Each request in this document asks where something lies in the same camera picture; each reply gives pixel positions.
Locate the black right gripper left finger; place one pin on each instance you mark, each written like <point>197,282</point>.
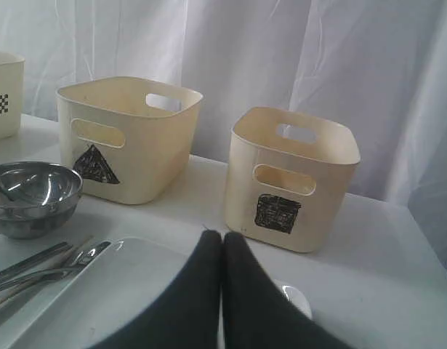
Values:
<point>186,314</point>

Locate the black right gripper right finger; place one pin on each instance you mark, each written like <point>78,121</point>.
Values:
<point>255,312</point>

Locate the steel spoon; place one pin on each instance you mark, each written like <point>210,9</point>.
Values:
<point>75,265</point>

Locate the steel table knife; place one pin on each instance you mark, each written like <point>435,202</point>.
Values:
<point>34,260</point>

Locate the steel bowl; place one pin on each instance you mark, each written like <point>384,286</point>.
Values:
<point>36,198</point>

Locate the white square plate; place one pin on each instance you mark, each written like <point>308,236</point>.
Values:
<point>113,289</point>

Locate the cream bin with square mark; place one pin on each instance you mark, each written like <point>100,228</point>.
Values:
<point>287,176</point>

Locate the cream bin with triangle mark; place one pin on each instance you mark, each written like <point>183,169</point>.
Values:
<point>127,137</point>

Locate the steel fork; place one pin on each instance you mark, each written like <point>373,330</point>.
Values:
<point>59,262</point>

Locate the white curtain backdrop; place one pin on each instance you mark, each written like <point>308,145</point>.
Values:
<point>378,67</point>

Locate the cream bin with circle mark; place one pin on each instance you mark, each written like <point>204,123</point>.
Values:
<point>11,93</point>

